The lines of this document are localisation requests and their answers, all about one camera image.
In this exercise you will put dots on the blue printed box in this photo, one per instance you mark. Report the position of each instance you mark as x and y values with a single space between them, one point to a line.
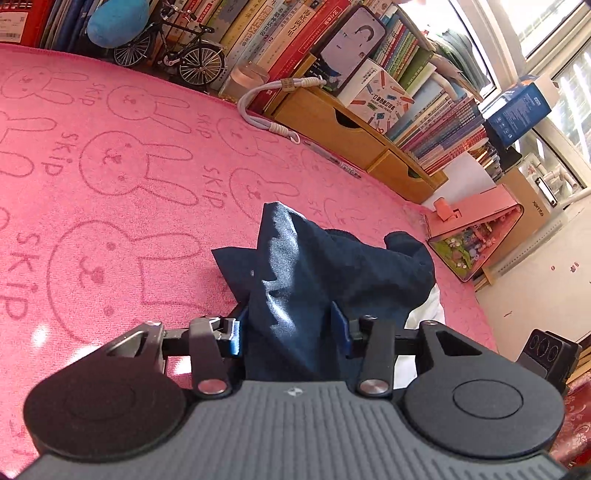
521 110

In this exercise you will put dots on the white box colourful print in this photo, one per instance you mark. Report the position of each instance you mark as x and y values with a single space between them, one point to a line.
376 97

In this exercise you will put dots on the navy and white jacket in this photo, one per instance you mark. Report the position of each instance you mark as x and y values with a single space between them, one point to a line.
295 286

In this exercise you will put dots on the miniature bicycle model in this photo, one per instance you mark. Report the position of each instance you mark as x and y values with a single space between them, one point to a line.
194 60

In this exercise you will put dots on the wooden drawer organizer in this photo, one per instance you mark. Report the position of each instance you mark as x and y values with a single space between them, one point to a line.
323 124

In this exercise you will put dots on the brown cardboard box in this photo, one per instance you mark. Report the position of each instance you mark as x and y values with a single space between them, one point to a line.
531 198

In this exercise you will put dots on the red patterned cushion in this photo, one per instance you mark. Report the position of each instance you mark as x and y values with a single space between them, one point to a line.
572 424

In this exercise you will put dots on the pen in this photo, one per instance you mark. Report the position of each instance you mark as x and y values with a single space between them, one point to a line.
330 159

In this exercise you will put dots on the pink translucent jar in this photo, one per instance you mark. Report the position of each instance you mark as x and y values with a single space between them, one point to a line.
244 81

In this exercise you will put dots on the row of thick books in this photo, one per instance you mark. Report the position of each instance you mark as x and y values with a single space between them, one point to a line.
258 27

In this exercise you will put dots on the row of thin colourful books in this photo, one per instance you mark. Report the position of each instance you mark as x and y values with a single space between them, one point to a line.
443 134

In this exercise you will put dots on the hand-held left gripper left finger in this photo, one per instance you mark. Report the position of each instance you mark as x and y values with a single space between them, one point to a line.
234 337

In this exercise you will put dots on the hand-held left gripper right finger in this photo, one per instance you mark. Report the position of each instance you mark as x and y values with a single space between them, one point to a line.
339 332

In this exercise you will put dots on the white window frame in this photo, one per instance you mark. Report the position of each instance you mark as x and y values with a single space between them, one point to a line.
508 27

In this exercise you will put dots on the round blue plush toy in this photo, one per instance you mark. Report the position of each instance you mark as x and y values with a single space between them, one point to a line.
115 23

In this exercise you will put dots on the pink rabbit print blanket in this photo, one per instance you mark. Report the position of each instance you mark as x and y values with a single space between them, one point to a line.
115 207

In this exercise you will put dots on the pink triangular toy house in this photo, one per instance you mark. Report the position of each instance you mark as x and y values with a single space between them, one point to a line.
471 230

